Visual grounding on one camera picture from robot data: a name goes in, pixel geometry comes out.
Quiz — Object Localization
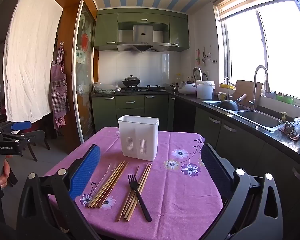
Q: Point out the sliding glass door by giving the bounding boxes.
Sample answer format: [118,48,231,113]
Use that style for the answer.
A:
[72,0,98,143]

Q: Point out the steel range hood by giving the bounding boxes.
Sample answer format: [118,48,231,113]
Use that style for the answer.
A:
[116,24,172,53]

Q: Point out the small steel faucet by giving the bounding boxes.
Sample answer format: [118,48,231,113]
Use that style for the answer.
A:
[224,77,234,100]

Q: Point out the person's left hand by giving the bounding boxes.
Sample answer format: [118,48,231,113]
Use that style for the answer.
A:
[0,159,11,188]

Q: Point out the green drawer base cabinet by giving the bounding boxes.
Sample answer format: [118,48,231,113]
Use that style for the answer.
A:
[91,94,175,132]

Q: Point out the dark wooden chair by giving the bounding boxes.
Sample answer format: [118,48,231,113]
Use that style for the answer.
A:
[25,140,52,162]

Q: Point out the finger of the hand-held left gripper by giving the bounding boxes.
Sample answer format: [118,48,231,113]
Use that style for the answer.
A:
[0,121,32,133]
[1,129,46,150]

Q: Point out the kitchen window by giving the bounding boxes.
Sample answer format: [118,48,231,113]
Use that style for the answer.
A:
[220,0,300,100]

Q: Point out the green wall cabinets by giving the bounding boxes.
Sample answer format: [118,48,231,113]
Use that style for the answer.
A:
[93,8,190,53]

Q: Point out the green plastic container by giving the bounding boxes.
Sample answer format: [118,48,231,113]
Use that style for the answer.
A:
[276,92,294,105]

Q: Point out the patterned rag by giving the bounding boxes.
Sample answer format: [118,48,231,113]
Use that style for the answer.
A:
[281,122,300,140]

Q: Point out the patterned end wooden chopstick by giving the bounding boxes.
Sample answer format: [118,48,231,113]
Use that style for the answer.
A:
[116,165,140,222]
[124,164,149,221]

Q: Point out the white hanging sheet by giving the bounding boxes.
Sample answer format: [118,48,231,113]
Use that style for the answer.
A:
[2,0,63,123]

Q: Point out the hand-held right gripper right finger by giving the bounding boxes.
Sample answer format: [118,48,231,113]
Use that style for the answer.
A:
[201,143,283,240]

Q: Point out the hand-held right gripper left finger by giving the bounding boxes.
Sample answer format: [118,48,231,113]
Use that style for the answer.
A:
[16,144,101,240]

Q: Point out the black pan wooden handle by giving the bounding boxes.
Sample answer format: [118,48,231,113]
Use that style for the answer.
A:
[216,94,247,111]

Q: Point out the clear plastic bag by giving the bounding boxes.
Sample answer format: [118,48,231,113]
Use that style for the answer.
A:
[92,82,120,94]

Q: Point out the black wok with lid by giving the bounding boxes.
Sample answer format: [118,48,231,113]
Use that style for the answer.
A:
[122,75,142,87]

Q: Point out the plain brown wooden chopstick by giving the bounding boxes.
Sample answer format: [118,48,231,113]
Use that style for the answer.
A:
[126,164,151,222]
[128,164,153,220]

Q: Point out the white slotted utensil holder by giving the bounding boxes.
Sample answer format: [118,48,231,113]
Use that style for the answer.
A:
[118,115,160,162]

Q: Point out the bundle of wooden chopsticks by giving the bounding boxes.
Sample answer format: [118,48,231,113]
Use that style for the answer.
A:
[88,160,129,209]

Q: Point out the tall steel faucet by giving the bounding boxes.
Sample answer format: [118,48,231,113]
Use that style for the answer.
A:
[249,65,271,111]

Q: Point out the dark stone countertop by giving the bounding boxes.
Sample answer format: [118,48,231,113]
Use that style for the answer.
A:
[91,90,300,165]

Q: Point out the wooden cutting board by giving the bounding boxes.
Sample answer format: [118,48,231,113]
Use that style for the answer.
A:
[234,79,263,105]

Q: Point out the purple floral tablecloth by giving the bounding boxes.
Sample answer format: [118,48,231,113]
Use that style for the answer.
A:
[44,127,224,240]

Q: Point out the purple checkered apron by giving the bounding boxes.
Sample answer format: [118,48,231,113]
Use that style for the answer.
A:
[50,41,70,130]

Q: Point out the clear plastic spoon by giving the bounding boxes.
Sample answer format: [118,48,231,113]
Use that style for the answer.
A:
[91,163,117,198]

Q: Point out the white plastic bucket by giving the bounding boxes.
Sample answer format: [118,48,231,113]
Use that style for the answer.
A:
[195,80,215,100]

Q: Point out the white rice cooker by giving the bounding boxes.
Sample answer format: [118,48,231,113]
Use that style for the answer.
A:
[178,67,203,95]

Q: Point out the black plastic fork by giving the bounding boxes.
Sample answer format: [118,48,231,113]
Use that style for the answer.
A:
[128,173,152,222]

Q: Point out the gas stove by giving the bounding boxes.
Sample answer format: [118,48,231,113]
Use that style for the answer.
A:
[120,85,167,92]

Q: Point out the double steel sink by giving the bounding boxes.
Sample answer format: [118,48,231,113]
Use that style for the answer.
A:
[202,100,287,132]

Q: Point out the long green base cabinet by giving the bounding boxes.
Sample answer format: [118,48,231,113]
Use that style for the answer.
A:
[169,97,300,230]

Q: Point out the beige roller blind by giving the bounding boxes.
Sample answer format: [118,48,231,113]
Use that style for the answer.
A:
[212,0,293,22]

